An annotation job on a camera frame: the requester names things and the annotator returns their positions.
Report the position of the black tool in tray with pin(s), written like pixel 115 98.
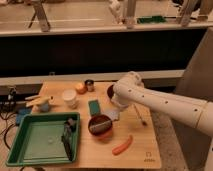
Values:
pixel 66 138

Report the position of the white paper cup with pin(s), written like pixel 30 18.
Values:
pixel 70 98

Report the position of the blue box at table edge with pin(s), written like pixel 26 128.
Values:
pixel 20 114

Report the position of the dark purple bowl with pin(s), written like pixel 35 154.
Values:
pixel 110 91

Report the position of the green plastic tray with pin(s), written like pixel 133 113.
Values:
pixel 38 140

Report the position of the grey blue towel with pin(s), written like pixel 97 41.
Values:
pixel 113 114

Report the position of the green object on shelf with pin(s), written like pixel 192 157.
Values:
pixel 151 19

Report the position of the small metal can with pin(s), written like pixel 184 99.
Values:
pixel 89 85

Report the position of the green sponge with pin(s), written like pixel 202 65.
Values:
pixel 94 107

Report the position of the orange fruit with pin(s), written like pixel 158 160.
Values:
pixel 80 88

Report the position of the brush in red bowl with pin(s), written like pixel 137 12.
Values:
pixel 100 127

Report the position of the orange carrot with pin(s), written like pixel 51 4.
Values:
pixel 121 148

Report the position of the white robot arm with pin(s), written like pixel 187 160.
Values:
pixel 193 112

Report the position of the red bowl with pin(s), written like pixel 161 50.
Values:
pixel 99 119

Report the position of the white figure on shelf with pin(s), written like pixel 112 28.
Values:
pixel 115 9

